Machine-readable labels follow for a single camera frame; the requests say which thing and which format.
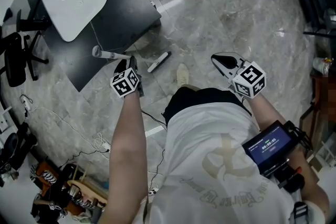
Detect person's right forearm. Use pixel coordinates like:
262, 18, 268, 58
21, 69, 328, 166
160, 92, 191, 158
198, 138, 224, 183
246, 91, 331, 221

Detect wooden box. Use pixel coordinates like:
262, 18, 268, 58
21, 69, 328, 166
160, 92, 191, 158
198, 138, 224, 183
67, 179, 110, 205

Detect person's black shorts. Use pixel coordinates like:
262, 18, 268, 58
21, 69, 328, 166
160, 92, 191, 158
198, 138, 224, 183
162, 86, 253, 125

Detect person's left forearm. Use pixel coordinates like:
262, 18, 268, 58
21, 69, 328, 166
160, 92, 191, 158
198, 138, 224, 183
101, 90, 149, 224

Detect black bag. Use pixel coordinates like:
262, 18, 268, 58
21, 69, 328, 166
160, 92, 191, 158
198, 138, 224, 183
30, 164, 85, 223

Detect black screen device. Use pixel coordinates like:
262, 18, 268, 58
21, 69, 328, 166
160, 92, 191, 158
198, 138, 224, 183
241, 120, 300, 179

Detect person's white printed t-shirt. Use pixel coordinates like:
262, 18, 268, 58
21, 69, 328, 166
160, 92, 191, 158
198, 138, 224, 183
145, 102, 299, 224

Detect black office chair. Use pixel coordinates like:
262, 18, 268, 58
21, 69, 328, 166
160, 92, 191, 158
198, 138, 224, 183
0, 9, 50, 88

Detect black cable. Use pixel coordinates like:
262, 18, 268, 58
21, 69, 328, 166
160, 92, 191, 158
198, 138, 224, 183
141, 109, 169, 129

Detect brown wooden cabinet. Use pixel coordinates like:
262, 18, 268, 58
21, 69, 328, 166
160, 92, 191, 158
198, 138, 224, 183
299, 72, 336, 145

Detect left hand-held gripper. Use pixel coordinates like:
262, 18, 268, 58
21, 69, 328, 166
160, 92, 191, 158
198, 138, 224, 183
110, 56, 145, 99

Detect black slatted chair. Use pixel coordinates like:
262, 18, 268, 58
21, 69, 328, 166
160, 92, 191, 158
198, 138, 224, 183
286, 0, 336, 38

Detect black table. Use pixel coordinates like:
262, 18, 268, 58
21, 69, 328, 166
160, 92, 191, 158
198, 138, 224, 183
25, 0, 162, 93

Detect zebra striped cloth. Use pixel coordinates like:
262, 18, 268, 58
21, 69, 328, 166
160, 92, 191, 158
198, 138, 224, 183
30, 165, 62, 187

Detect person's beige shoe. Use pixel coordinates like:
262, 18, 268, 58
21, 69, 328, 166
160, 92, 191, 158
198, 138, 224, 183
176, 63, 191, 88

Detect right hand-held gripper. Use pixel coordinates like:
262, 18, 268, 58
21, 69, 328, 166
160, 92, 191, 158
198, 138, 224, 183
211, 51, 267, 103

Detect white power strip with cable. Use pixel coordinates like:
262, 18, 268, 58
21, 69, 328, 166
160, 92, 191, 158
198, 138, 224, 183
19, 93, 111, 153

